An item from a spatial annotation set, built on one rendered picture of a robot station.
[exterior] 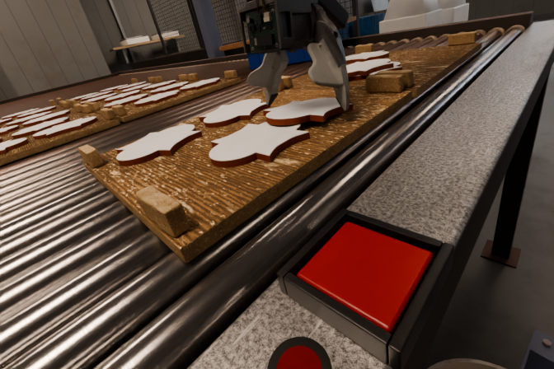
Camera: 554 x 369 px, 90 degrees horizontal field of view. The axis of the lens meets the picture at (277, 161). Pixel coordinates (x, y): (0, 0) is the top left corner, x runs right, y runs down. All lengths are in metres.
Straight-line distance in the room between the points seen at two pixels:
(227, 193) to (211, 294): 0.10
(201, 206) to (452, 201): 0.21
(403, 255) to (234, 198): 0.14
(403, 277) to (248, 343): 0.09
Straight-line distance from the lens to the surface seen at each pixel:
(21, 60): 4.97
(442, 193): 0.27
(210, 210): 0.25
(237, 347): 0.18
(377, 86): 0.50
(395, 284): 0.18
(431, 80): 0.57
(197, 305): 0.20
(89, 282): 0.28
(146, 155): 0.42
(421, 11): 4.25
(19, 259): 0.37
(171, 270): 0.24
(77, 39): 5.01
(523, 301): 1.46
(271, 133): 0.36
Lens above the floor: 1.06
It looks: 25 degrees down
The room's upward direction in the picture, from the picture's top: 12 degrees counter-clockwise
